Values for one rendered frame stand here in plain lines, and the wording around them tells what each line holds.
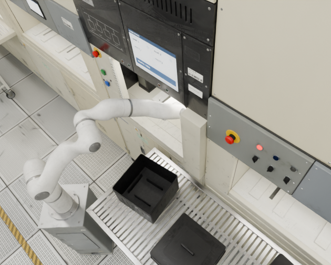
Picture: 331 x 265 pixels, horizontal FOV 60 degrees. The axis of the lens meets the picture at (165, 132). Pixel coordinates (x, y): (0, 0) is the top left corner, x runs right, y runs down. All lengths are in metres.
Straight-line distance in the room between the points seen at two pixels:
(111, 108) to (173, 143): 0.64
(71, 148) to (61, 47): 1.49
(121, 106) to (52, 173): 0.48
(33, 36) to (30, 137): 1.05
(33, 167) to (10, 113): 2.18
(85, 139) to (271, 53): 0.88
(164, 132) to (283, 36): 1.23
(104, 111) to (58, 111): 2.17
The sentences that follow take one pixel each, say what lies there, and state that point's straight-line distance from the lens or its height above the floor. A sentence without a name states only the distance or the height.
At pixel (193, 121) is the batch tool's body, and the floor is 1.40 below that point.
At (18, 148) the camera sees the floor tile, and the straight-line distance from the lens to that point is 3.39.
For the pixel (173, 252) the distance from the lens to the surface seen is 1.61.
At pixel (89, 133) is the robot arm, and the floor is 1.37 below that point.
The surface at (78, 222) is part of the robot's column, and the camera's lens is 1.88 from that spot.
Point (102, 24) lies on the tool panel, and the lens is 1.52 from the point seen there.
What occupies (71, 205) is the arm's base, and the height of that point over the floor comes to 0.78.
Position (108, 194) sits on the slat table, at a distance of 1.89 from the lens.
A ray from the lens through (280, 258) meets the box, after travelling 1.50.
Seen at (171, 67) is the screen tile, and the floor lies 1.60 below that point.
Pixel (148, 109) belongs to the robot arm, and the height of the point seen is 1.33.
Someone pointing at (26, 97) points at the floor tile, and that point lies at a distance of 3.83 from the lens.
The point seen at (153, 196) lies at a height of 0.77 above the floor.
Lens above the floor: 2.43
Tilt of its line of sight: 55 degrees down
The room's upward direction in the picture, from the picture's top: 9 degrees counter-clockwise
